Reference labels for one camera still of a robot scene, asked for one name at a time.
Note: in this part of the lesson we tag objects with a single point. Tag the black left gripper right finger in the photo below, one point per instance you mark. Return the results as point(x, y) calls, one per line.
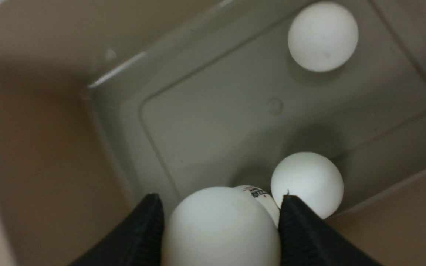
point(307, 240)

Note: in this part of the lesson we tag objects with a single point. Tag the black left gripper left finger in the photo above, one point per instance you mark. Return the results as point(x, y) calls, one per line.
point(136, 241)

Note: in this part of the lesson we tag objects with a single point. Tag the white plain ball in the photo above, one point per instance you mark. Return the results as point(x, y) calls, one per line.
point(313, 178)
point(323, 36)

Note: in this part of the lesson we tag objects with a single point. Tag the white ball logo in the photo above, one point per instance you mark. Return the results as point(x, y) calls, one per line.
point(220, 226)
point(264, 198)

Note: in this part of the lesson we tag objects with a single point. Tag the tan plastic storage bin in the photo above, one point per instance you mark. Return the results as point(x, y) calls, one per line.
point(104, 101)

